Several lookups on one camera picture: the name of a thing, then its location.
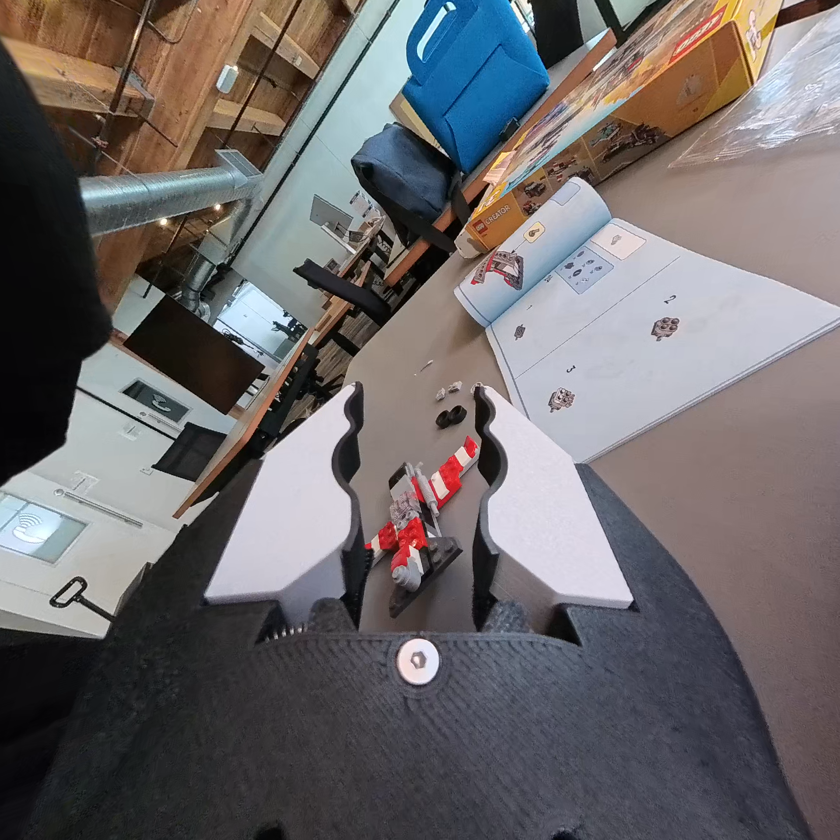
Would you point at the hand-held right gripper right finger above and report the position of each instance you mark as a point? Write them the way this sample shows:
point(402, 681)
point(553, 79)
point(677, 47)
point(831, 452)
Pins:
point(551, 518)

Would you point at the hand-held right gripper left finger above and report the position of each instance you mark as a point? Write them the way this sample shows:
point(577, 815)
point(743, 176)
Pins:
point(282, 512)

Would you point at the red white toy brick plane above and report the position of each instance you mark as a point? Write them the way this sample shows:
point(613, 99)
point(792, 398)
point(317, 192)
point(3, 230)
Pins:
point(407, 538)

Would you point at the person's left forearm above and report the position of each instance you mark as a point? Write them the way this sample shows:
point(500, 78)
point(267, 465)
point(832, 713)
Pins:
point(39, 262)

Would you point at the black mesh chair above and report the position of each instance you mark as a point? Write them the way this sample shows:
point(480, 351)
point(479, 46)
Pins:
point(190, 453)

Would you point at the light blue instruction booklet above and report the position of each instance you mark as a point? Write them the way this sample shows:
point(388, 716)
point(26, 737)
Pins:
point(656, 328)

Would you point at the black office chair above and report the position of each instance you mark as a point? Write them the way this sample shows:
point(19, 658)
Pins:
point(341, 289)

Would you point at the frosted phone window sign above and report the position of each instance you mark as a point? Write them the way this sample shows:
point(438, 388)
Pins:
point(39, 528)

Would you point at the white computer monitor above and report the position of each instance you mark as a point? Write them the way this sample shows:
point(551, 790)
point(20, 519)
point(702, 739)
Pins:
point(331, 216)

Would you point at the navy backpack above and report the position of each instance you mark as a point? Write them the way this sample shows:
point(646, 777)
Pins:
point(400, 177)

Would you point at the blue felt bag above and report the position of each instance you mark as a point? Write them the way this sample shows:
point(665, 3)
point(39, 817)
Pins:
point(479, 92)

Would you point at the yellow toy brick box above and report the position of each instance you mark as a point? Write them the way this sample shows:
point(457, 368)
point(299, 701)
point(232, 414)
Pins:
point(656, 92)

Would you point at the clear plastic bag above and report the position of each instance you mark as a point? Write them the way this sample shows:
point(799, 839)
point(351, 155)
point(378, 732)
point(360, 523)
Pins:
point(781, 98)

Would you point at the grey phone wall sign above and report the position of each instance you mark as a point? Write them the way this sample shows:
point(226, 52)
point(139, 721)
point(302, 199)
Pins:
point(156, 401)

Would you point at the dark wall screen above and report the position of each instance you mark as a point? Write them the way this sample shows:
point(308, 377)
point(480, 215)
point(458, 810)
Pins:
point(190, 354)

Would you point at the ribbed metal duct pipe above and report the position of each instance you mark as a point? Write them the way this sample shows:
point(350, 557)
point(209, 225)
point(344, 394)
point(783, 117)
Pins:
point(210, 269)

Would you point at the silver metal air duct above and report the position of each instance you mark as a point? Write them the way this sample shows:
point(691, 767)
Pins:
point(157, 193)

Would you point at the white wall sensor box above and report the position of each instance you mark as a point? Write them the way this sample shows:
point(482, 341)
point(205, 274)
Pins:
point(228, 77)

